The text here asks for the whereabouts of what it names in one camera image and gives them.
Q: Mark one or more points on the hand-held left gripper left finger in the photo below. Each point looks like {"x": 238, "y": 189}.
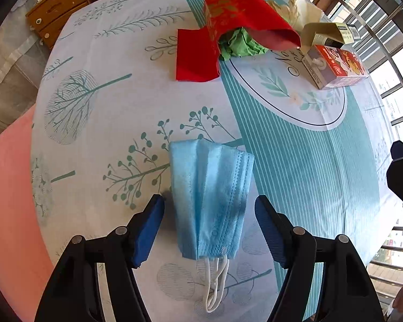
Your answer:
{"x": 149, "y": 231}

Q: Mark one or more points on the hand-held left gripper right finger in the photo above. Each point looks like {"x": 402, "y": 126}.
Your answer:
{"x": 272, "y": 231}

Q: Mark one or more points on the blue face mask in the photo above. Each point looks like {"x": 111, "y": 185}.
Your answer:
{"x": 208, "y": 191}

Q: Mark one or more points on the red and white drink carton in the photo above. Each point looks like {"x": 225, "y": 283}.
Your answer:
{"x": 335, "y": 63}

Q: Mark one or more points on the cream cardboard box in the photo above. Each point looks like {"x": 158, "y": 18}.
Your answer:
{"x": 317, "y": 30}

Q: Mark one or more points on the green paper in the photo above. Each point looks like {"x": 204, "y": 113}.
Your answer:
{"x": 241, "y": 45}

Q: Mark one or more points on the red paper envelope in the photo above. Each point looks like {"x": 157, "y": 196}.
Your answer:
{"x": 235, "y": 10}

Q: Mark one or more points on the metal window grille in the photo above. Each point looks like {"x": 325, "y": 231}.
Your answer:
{"x": 398, "y": 53}

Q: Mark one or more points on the printed blue tablecloth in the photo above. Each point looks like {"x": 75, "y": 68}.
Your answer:
{"x": 104, "y": 107}

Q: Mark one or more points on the pink blanket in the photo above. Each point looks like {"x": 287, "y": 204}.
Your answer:
{"x": 10, "y": 208}

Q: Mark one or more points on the white crumpled tissue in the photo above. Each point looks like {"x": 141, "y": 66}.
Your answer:
{"x": 305, "y": 6}

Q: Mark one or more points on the white lace furniture cover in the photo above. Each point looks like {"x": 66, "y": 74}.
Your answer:
{"x": 6, "y": 73}

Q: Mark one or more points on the wooden sideboard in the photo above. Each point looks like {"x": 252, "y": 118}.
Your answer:
{"x": 60, "y": 3}

